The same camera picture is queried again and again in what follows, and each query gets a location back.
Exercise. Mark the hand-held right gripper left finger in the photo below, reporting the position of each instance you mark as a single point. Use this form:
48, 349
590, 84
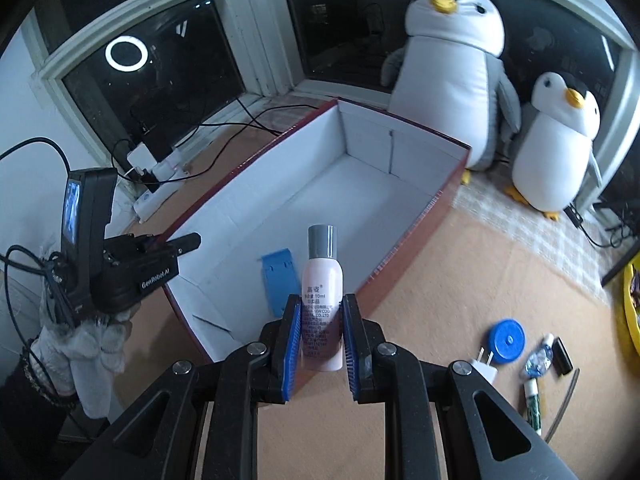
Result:
292, 355

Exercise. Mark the white box red rim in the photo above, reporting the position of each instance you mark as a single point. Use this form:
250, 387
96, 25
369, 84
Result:
325, 185

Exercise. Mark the large penguin plush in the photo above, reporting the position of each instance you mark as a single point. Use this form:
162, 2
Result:
445, 85

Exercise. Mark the white charger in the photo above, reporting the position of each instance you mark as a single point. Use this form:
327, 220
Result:
140, 156

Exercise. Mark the black charger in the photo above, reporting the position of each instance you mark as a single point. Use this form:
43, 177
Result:
155, 135

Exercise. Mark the green and white tube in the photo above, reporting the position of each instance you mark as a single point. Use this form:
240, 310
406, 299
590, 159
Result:
531, 405

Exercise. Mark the person's left hand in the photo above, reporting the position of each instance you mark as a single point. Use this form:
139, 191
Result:
85, 355

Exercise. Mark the small penguin plush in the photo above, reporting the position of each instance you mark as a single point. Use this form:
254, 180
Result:
550, 160

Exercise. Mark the small clear plastic bottle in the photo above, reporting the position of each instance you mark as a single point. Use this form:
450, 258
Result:
536, 362

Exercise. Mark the blue round tape measure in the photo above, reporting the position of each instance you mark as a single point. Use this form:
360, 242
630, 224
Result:
507, 341

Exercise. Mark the white window frame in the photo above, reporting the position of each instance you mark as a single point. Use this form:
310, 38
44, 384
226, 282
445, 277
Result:
260, 35

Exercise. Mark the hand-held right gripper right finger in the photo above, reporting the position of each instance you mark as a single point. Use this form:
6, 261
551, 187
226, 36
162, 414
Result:
351, 355

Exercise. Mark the person's left forearm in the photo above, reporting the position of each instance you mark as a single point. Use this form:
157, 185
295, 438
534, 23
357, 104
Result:
25, 430

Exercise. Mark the thin dark stick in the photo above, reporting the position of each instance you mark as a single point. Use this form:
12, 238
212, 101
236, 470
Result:
565, 405

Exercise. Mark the yellow container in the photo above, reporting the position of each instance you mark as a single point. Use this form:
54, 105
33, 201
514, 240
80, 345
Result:
627, 320

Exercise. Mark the blue plastic piece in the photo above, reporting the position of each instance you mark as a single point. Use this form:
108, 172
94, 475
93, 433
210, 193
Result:
280, 280

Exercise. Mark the white power strip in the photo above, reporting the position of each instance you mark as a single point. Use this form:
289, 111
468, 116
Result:
160, 190

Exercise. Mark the small black block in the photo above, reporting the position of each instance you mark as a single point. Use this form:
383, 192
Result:
562, 356

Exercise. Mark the pink bottle with grey cap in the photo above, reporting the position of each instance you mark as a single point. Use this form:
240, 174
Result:
322, 280

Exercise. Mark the black stand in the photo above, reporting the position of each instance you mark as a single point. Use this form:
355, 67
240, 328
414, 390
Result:
620, 260

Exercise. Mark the white plug adapter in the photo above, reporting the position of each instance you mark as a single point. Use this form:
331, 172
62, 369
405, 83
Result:
484, 371

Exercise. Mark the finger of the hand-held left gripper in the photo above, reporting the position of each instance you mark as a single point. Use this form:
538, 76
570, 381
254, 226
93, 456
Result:
182, 245

